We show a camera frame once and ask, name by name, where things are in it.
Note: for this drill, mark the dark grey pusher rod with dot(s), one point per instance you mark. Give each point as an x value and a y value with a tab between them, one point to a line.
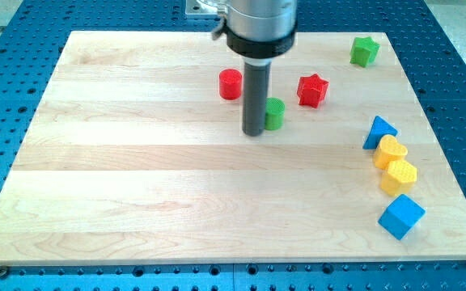
255	90

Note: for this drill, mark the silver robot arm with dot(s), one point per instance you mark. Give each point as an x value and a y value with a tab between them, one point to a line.
259	31

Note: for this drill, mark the red star block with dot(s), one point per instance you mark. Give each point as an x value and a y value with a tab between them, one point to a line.
312	90

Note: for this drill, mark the green star block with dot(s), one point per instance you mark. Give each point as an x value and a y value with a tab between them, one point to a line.
363	51

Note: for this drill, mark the red cylinder block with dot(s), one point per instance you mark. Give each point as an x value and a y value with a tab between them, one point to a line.
230	84

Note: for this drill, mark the green cylinder block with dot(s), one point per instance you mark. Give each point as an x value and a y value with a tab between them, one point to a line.
274	113

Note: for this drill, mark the blue triangle block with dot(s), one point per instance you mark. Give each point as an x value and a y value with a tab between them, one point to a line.
379	128

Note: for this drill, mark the wooden board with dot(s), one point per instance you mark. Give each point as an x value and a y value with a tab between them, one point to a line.
132	157

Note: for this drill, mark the yellow heart block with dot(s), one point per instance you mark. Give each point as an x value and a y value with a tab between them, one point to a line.
388	150

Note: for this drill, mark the yellow hexagon block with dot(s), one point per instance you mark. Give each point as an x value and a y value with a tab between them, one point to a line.
398	178

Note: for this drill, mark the blue cube block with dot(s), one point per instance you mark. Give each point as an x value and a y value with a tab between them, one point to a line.
401	216

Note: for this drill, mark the silver mounting bracket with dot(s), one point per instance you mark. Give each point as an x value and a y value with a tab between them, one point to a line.
202	9

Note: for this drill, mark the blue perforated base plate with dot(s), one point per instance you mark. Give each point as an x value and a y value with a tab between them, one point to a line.
32	39

